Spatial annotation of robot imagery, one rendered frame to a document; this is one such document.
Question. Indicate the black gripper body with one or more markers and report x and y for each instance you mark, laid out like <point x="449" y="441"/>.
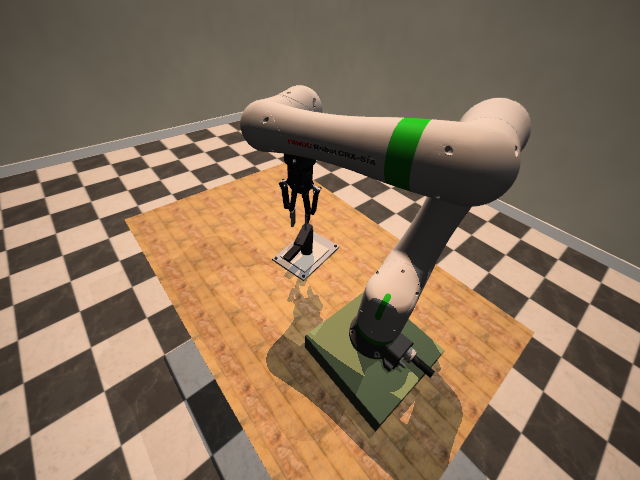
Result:
<point x="300" y="177"/>

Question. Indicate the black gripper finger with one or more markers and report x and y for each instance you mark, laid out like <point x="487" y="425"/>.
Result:
<point x="308" y="209"/>
<point x="290" y="205"/>

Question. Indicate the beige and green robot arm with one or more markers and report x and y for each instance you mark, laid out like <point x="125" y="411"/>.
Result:
<point x="456" y="165"/>

